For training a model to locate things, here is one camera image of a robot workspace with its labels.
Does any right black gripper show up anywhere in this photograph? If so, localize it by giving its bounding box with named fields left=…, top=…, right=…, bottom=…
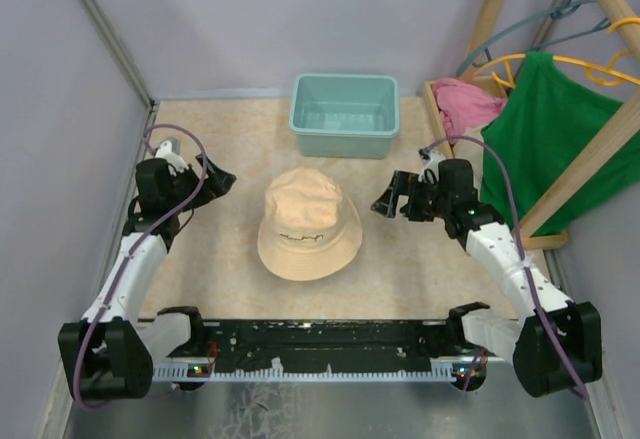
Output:
left=371, top=170, right=451, bottom=223

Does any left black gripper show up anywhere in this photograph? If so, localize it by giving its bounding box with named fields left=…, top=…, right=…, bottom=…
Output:
left=166, top=153, right=234, bottom=213

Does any teal plastic bin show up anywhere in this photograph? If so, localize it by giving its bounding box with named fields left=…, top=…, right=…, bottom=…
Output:
left=289, top=73, right=400, bottom=160

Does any beige bucket hat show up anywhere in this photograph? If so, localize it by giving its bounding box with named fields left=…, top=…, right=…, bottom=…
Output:
left=257, top=168, right=363, bottom=282

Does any wooden clothes rack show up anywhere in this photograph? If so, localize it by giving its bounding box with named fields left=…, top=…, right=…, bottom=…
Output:
left=424, top=0, right=639, bottom=250

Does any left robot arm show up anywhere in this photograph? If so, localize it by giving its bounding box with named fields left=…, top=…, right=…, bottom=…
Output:
left=58, top=151, right=237, bottom=408

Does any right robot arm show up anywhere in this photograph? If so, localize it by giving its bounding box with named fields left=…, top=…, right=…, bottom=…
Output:
left=371, top=154, right=603, bottom=397

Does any pink garment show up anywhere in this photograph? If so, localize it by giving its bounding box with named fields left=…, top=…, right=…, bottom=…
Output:
left=431, top=78, right=507, bottom=137

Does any green tank top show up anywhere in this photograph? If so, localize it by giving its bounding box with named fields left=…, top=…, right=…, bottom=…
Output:
left=481, top=52, right=639, bottom=236

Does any yellow clothes hanger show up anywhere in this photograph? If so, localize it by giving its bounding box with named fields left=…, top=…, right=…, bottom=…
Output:
left=469, top=16, right=640, bottom=90

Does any grey-blue clothes hanger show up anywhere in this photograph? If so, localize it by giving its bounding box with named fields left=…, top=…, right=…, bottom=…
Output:
left=455, top=0, right=611, bottom=78

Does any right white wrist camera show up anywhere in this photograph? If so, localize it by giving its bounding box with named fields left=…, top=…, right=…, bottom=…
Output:
left=419, top=148, right=446, bottom=184

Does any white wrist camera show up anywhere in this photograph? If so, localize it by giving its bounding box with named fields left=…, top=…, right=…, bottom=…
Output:
left=419, top=148, right=446, bottom=184
left=153, top=137, right=188, bottom=172

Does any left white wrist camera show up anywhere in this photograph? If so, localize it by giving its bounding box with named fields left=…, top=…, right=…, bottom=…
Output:
left=153, top=137, right=188, bottom=172

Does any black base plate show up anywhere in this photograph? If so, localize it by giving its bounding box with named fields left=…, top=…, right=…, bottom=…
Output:
left=168, top=319, right=477, bottom=373

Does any white toothed cable strip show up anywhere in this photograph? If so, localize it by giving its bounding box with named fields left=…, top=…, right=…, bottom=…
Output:
left=152, top=359, right=471, bottom=384

